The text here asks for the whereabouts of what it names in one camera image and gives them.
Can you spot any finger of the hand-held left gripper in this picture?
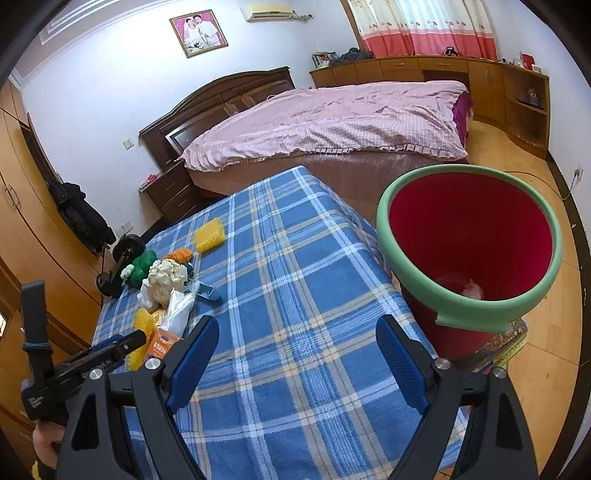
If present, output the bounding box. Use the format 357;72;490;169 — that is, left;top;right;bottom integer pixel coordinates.
99;330;147;367

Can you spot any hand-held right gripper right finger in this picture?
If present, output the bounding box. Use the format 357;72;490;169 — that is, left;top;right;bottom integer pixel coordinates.
375;315;539;480

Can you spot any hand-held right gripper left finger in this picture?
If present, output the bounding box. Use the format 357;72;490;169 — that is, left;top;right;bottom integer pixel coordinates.
55;316;220;480

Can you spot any white plastic bag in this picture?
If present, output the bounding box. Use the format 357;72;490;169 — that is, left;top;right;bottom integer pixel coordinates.
159;290;197;335

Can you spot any red bin with green rim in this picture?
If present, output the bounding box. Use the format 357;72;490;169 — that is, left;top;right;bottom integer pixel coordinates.
376;165;563;361

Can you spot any person's left hand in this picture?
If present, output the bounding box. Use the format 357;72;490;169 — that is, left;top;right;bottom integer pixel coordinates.
32;422;68;464

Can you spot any orange carton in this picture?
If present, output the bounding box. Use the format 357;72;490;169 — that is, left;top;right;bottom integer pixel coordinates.
145;328;181;363

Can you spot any blue plastic item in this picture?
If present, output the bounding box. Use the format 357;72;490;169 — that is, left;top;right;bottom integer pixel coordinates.
187;279;222;303

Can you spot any cream crumpled paper ball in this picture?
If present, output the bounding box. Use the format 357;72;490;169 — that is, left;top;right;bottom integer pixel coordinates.
137;258;190;309

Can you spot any green clover-shaped toy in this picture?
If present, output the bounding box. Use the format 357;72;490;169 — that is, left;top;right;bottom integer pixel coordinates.
130;250;158;287

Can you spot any patterned low stand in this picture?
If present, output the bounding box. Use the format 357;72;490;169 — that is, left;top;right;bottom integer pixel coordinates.
475;318;529;374

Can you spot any blue plaid tablecloth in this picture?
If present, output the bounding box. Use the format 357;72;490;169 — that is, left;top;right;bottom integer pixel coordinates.
90;165;467;480

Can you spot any wooden wardrobe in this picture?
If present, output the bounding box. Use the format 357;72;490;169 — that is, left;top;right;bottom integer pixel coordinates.
0;80;116;462

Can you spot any black jacket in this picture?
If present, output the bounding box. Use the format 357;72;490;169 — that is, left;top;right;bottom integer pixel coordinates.
48;182;116;254

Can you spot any dark wooden nightstand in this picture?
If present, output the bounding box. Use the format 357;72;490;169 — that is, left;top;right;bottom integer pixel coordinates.
140;159;204;224

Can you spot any brown bed base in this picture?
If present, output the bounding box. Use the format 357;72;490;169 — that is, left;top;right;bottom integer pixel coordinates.
187;150;472;222

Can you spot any bed with pink cover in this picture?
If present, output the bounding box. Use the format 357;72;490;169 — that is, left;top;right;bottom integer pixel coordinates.
180;80;472;172

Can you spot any dark wooden headboard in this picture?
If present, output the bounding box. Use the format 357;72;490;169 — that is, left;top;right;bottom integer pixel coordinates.
139;66;296;169

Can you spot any magenta bed sheet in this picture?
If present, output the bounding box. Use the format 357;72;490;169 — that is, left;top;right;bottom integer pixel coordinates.
452;92;474;139

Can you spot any long wooden cabinet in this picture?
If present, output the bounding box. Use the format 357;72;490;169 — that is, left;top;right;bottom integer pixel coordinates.
309;55;550;160

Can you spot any dark clothes pile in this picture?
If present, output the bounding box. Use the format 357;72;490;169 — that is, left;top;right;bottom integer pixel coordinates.
330;47;374;64

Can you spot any white and red curtain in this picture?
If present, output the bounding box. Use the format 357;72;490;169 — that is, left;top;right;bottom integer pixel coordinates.
348;0;499;61

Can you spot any white air conditioner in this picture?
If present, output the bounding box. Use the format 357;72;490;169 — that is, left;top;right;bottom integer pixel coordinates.
245;4;295;22

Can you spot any black suction phone mount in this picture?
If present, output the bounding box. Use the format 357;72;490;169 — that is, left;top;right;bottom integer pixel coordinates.
96;234;145;298

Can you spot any framed wall photo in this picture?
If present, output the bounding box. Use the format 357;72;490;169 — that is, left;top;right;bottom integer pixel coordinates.
169;11;228;58

